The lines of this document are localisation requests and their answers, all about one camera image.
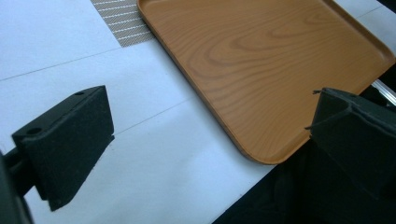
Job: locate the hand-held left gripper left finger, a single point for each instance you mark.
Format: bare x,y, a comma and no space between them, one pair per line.
67,146

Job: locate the wooden tray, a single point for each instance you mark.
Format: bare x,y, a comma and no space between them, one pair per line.
264,68

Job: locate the metal table edge rail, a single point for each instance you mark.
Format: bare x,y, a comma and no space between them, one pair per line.
384,90

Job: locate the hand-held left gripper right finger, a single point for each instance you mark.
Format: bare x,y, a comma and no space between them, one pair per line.
358,140

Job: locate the beige woven placemat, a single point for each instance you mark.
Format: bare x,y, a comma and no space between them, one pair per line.
124,21

